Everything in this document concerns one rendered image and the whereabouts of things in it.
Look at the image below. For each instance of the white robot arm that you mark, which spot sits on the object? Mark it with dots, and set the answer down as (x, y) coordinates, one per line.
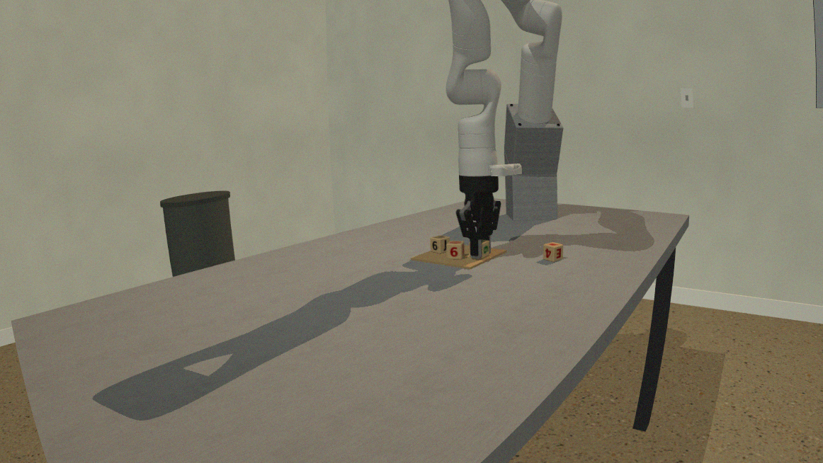
(472, 44)

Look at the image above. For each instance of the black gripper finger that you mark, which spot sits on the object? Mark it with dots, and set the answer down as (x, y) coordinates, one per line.
(465, 221)
(493, 215)

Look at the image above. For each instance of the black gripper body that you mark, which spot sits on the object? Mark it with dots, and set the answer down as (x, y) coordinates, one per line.
(473, 187)

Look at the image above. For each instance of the tan flat mat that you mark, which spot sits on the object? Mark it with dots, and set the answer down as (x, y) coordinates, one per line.
(466, 262)

